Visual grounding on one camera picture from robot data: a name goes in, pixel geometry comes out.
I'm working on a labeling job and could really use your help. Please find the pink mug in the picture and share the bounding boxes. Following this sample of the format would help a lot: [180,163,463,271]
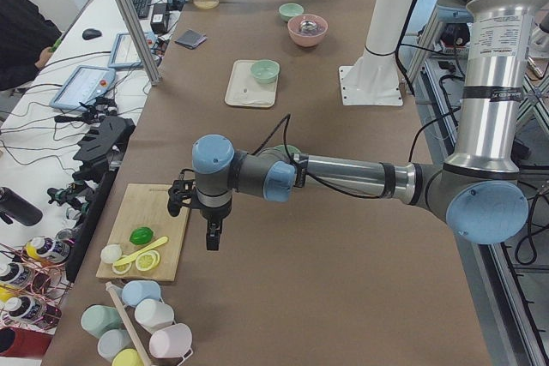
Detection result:
[148,323,193,359]

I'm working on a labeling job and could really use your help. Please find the yellow mug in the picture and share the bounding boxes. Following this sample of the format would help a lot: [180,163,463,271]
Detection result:
[112,348,144,366]

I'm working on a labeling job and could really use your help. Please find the green mug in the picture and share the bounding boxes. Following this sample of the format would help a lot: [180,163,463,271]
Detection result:
[81,305,123,339]

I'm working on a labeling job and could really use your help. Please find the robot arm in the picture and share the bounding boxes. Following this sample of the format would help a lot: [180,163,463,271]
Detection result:
[190,0,547,250]

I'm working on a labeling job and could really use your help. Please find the yellow plastic knife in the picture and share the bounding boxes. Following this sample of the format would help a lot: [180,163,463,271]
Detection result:
[113,236,169,266]

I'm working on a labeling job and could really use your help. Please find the green bowl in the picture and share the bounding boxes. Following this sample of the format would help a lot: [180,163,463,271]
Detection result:
[250,59,280,84]
[278,3,305,23]
[274,144,300,155]

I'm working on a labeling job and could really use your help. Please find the blue teach pendant near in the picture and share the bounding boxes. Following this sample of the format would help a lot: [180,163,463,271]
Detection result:
[49,65,116,111]

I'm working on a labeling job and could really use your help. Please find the person in black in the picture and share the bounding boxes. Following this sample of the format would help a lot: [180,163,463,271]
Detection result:
[1,0,61,91]

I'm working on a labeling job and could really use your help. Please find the green bowl on tray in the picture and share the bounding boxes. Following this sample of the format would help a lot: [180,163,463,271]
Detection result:
[250,59,280,84]

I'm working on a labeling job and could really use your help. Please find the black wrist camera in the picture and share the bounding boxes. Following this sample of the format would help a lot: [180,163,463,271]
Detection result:
[167,179,199,217]

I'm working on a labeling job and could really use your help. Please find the black power adapter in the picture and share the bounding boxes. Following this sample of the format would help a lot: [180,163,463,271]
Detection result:
[150,3,170,34]

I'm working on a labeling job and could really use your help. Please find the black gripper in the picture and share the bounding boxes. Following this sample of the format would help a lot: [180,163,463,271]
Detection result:
[201,201,232,251]

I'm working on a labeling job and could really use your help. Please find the lemon slice toy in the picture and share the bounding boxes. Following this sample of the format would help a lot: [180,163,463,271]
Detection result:
[135,249,160,273]
[112,261,132,275]

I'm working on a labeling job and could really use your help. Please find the black computer mouse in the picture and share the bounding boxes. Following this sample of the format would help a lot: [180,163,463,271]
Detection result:
[81,28,102,40]

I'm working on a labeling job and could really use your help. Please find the blue mug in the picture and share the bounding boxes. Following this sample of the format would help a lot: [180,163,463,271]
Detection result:
[122,280,162,307]

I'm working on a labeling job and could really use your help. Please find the wooden mug rack rod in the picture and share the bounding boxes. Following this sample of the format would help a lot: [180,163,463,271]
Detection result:
[106,282,153,366]

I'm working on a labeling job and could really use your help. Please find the cream bunny tray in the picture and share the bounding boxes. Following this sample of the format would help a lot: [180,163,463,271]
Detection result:
[225,59,278,108]

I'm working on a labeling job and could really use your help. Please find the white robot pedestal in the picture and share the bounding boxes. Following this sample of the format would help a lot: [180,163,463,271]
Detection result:
[339,0,413,106]

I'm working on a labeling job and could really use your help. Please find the black tool stand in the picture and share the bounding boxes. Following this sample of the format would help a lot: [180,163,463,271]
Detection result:
[65,116,136,283]

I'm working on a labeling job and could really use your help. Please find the aluminium frame post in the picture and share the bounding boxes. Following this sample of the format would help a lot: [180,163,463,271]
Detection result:
[115,0,161,86]

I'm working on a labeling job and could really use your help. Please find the lemon slice toy left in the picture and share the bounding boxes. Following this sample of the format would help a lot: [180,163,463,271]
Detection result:
[112,261,132,275]

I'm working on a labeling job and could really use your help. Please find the bamboo cutting board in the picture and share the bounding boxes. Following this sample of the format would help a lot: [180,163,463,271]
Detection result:
[95,183,195,285]

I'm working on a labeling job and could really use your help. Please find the blue teach pendant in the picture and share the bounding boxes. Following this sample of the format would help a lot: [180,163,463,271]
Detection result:
[49,65,116,111]
[108,33,142,69]

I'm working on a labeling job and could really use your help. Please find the green toy lime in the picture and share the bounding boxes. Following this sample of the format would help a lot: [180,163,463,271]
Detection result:
[130,226,154,245]

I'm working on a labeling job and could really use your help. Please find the grey cloth pouch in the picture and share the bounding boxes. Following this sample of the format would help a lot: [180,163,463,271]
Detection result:
[175,29,208,50]

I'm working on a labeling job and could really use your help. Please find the grey mug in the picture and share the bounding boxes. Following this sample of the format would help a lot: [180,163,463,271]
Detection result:
[97,329,131,363]

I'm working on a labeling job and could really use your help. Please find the black bottle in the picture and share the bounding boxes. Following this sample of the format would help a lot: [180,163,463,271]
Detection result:
[1,187,43,226]

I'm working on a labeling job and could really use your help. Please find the lemon slice toy right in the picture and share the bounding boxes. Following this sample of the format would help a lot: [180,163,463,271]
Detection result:
[135,249,160,273]

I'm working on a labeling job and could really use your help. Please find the blue teach pendant far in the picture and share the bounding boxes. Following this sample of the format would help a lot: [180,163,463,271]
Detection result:
[108,33,142,69]

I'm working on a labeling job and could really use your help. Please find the white mug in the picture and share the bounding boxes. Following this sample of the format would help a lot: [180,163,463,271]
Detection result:
[134,298,175,333]

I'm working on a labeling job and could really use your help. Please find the white garlic toy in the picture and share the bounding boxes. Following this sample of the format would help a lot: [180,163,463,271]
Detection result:
[100,243,123,265]

